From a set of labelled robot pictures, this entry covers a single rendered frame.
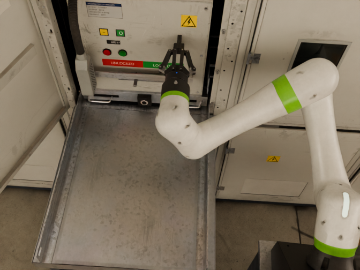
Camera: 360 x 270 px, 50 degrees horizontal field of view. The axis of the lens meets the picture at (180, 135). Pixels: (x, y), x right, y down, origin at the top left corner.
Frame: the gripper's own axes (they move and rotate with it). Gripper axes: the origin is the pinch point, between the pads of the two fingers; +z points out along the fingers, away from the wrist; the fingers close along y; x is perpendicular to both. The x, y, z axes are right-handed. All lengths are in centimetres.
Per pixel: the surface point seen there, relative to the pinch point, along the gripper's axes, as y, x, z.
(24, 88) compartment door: -55, -13, -14
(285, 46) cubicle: 36.5, 4.4, -2.9
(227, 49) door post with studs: 17.5, -0.1, -0.9
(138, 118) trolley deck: -16.3, -38.3, -5.3
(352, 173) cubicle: 94, -81, -1
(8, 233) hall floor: -94, -123, -30
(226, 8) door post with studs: 14.8, 16.4, -0.4
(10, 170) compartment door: -63, -39, -34
